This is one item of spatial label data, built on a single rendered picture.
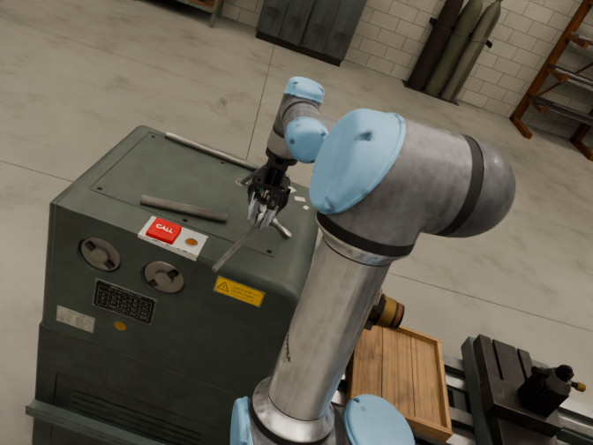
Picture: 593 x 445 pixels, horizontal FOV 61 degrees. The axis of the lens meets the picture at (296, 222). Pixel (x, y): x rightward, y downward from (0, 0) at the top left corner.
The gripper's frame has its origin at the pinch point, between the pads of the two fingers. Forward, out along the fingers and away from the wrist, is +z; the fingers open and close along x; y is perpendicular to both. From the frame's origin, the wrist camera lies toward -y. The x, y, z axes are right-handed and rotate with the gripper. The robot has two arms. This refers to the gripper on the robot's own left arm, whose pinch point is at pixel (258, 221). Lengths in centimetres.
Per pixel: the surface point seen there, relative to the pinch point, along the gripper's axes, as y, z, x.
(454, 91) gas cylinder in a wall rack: -666, 110, 189
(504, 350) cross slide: -29, 33, 88
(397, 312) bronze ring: -10.2, 19.0, 44.0
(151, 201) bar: 3.6, 2.9, -24.4
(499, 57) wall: -700, 49, 235
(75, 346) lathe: 14, 47, -33
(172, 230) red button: 9.9, 3.5, -16.8
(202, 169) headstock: -20.2, 4.5, -19.5
